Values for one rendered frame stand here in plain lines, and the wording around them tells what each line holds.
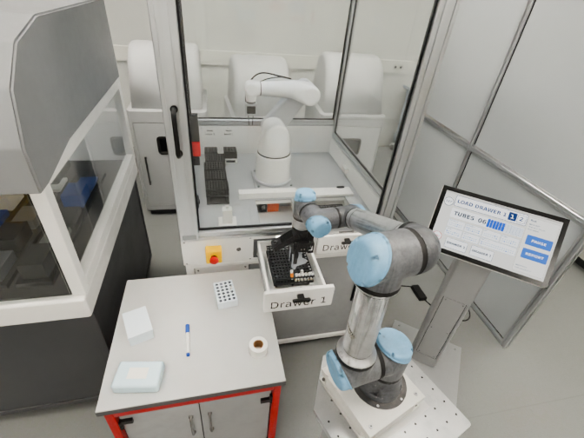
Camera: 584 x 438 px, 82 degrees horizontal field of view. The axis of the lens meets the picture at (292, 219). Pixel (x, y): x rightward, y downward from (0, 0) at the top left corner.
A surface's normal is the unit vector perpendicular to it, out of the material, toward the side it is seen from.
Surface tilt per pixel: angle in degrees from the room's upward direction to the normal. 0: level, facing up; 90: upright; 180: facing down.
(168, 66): 90
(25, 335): 90
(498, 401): 0
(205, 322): 0
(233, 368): 0
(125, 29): 90
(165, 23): 90
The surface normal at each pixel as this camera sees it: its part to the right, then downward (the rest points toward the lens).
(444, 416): 0.08, -0.81
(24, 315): 0.21, 0.58
